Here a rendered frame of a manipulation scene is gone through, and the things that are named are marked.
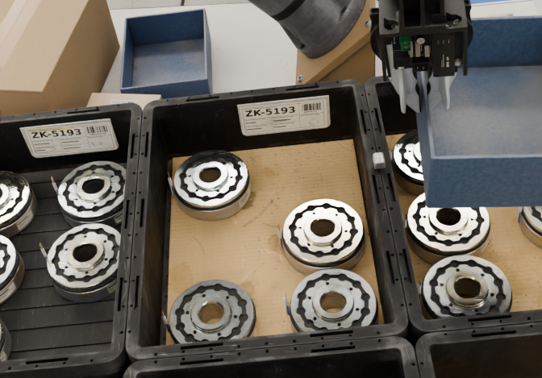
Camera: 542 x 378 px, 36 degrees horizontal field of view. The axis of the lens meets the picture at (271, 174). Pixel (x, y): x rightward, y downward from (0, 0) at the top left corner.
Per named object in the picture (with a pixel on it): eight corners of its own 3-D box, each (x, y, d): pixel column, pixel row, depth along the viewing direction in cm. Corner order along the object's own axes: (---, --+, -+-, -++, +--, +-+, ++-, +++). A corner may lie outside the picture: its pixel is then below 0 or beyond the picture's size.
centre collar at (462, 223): (423, 206, 105) (423, 203, 104) (462, 201, 105) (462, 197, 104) (433, 237, 101) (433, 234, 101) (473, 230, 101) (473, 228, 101)
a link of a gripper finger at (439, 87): (429, 144, 79) (424, 71, 72) (425, 101, 82) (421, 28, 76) (462, 141, 78) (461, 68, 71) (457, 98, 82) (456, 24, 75)
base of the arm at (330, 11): (303, 18, 145) (260, -14, 140) (365, -37, 136) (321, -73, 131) (302, 75, 134) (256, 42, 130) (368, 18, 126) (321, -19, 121)
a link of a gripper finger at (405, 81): (390, 146, 79) (386, 73, 72) (389, 103, 83) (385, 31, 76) (423, 144, 79) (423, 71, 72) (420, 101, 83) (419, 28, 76)
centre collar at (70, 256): (72, 238, 107) (70, 236, 106) (109, 239, 106) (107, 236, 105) (62, 270, 103) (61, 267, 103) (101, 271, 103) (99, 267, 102)
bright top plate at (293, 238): (279, 207, 107) (278, 204, 107) (356, 197, 107) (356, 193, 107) (288, 270, 101) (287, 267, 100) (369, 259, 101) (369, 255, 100)
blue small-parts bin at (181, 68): (132, 47, 158) (124, 17, 153) (210, 37, 158) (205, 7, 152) (128, 119, 144) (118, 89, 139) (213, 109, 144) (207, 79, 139)
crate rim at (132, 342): (146, 113, 115) (143, 101, 113) (362, 90, 114) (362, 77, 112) (128, 372, 88) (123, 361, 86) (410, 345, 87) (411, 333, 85)
